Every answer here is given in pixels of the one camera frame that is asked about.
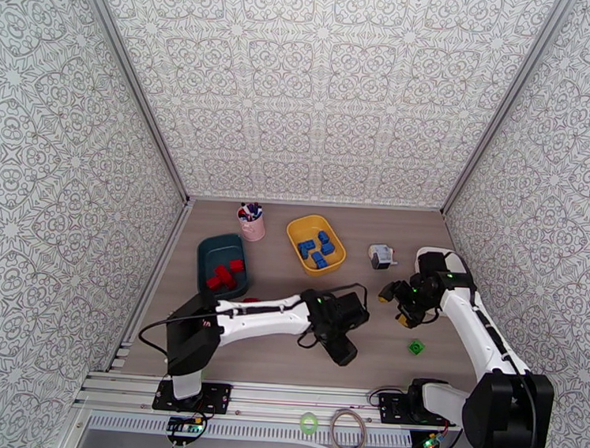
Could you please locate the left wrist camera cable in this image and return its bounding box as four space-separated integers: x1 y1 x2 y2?
315 280 372 315

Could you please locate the coiled grey cable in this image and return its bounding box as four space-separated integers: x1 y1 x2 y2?
328 408 368 448

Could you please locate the aluminium mounting rail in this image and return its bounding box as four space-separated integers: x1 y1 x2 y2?
73 369 539 435

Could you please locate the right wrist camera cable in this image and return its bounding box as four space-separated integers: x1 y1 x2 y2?
460 303 544 448

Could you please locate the teal plastic container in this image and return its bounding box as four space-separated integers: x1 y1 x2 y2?
194 231 253 302

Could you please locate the grey pencil sharpener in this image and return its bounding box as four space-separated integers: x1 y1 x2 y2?
367 242 399 272

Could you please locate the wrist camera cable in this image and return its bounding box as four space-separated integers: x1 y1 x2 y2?
460 303 544 448
315 280 372 315

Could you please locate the pink pen cup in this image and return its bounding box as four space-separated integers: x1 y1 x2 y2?
236 213 267 244

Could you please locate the yellow plastic container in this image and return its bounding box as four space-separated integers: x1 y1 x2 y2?
284 213 349 279

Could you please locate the left small circuit board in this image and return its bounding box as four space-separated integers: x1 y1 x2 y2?
166 416 202 437

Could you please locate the aluminium frame post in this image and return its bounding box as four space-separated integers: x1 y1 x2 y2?
439 0 584 222
65 0 201 203

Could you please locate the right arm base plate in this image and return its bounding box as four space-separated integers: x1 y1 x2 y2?
377 390 459 430

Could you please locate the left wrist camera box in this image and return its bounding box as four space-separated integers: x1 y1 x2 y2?
338 292 371 331

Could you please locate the perforated metal strip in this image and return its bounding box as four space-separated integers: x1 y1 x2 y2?
85 413 414 448

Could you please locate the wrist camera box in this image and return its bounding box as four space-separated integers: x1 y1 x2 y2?
338 292 371 331
416 250 448 279

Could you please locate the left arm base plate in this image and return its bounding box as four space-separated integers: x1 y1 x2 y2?
152 378 234 416

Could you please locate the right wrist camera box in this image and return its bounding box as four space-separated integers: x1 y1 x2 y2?
416 250 448 279

